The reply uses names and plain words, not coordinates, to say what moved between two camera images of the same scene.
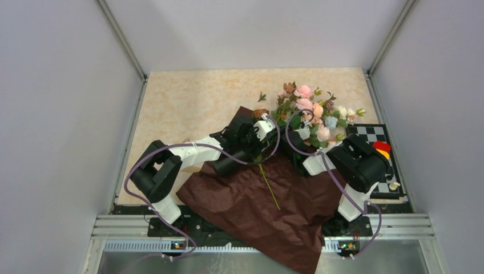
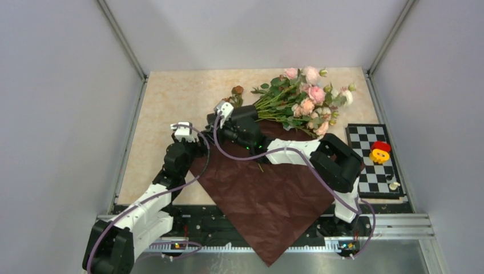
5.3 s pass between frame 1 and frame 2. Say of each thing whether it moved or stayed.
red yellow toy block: stayed
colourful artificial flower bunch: moved
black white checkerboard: stayed
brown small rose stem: moved
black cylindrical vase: moved
